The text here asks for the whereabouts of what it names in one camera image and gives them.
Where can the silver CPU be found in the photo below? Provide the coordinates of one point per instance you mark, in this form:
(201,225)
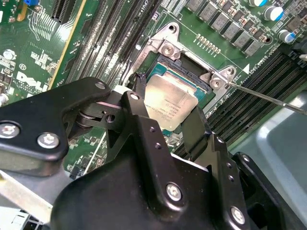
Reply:
(168,95)

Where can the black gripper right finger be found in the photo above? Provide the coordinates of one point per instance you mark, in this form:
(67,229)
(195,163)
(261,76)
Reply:
(225,182)

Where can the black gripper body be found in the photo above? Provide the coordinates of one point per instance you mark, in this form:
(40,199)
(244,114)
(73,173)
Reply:
(108,196)

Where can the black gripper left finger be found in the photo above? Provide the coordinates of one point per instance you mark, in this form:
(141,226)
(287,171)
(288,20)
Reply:
(36,112)

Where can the metal locking lever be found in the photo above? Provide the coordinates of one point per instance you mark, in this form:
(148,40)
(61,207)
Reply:
(263,96)

